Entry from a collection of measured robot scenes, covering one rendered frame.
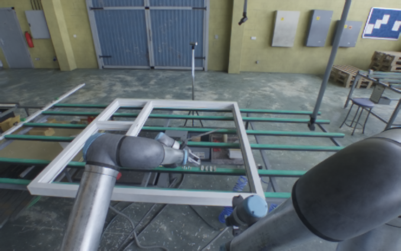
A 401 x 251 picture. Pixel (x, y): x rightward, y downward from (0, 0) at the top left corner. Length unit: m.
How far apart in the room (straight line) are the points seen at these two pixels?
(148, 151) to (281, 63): 7.50
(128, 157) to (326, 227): 0.58
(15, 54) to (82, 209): 9.91
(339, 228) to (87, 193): 0.66
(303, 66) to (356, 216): 8.07
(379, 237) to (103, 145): 0.75
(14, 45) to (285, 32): 9.76
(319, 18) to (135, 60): 6.30
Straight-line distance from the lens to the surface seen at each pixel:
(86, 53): 8.77
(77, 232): 0.76
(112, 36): 8.11
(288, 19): 7.66
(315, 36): 8.04
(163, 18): 7.51
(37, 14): 9.21
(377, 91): 5.02
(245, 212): 0.87
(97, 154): 0.76
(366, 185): 0.35
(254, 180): 1.41
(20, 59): 10.41
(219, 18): 7.43
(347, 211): 0.35
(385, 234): 0.50
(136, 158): 0.73
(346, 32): 8.53
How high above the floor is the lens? 1.89
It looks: 30 degrees down
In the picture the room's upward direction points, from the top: 1 degrees clockwise
